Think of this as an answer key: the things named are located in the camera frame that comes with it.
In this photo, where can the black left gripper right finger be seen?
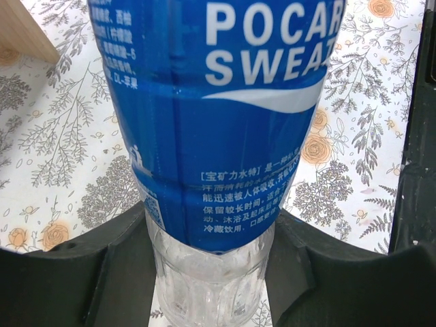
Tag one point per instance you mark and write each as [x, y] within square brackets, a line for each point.
[314, 279]

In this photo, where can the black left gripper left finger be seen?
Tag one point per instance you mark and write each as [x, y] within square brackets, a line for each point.
[105, 277]

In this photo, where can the blue label water bottle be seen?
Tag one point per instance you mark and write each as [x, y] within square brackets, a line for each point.
[214, 100]

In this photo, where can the floral tablecloth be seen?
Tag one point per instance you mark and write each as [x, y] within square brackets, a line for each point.
[64, 165]

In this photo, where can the wooden shelf rack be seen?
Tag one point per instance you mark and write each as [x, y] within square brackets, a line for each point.
[20, 32]

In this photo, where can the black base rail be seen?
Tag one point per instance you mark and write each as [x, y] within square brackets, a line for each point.
[414, 214]

